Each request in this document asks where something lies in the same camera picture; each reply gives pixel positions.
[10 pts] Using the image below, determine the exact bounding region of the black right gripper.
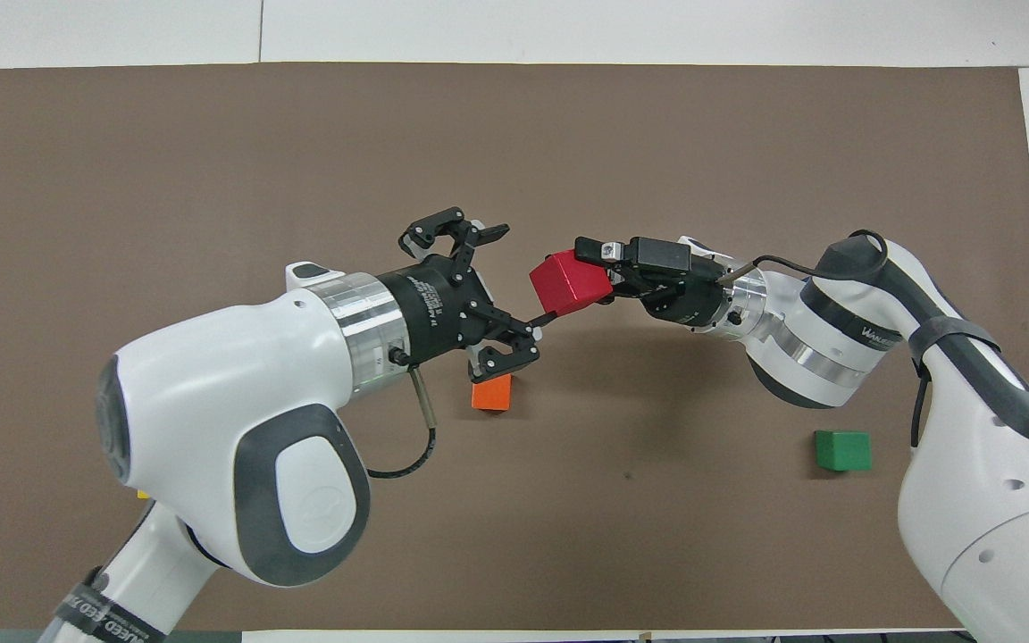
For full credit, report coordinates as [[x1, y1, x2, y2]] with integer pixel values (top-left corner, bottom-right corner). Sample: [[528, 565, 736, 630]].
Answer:
[[530, 236, 744, 334]]

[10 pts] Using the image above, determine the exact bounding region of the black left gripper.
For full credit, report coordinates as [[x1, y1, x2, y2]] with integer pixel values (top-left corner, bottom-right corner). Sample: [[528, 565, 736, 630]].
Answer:
[[381, 207, 540, 385]]

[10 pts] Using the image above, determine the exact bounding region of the red wooden block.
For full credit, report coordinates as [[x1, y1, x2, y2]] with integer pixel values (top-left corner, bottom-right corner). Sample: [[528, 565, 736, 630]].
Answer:
[[529, 251, 614, 316]]

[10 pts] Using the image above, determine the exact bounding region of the orange wooden block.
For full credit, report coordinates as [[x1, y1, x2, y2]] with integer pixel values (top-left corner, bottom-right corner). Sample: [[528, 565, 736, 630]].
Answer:
[[471, 374, 513, 413]]

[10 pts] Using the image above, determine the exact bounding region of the green wooden block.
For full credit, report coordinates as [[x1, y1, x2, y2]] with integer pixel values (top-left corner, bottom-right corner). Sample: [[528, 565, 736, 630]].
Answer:
[[815, 430, 873, 472]]

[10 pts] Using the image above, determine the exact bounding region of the brown table mat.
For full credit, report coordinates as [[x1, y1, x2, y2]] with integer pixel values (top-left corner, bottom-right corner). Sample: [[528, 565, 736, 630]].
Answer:
[[0, 61, 1029, 633]]

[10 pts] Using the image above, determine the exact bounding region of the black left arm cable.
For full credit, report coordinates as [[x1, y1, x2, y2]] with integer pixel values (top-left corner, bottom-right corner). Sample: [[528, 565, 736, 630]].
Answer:
[[367, 347, 438, 480]]

